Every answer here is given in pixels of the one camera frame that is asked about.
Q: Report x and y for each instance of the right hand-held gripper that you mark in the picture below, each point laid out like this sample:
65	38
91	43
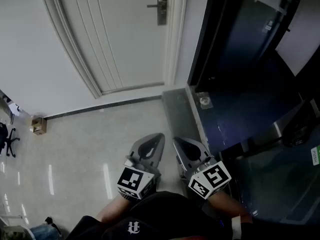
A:
210	179

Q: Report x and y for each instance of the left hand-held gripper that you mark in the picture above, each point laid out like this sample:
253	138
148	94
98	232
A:
135	181

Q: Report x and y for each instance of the person's left forearm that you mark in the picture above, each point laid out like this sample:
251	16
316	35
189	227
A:
115	209

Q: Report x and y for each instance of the person's right forearm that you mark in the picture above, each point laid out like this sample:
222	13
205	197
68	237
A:
225	205

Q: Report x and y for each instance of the open glass door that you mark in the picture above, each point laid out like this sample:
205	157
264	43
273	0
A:
275	184

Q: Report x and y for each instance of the dark glass door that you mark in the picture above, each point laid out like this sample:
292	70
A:
245	46

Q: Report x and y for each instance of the metal door lock plate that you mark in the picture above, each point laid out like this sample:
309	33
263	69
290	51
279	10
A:
162	16

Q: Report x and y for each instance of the dark baseboard strip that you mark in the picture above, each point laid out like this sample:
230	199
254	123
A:
105	106

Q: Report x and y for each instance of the person's black shirt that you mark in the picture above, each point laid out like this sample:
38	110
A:
170	216

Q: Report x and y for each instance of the white wristband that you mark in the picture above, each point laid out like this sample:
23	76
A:
236	227

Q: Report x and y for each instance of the small cardboard box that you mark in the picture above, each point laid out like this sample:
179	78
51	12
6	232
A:
38	126

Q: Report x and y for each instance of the black shoe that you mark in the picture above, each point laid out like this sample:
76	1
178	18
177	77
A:
53	225

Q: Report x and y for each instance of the person's blue jeans leg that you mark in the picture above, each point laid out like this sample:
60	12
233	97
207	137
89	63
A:
42	232

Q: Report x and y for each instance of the black office chair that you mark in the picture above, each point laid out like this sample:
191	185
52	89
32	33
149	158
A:
10	140

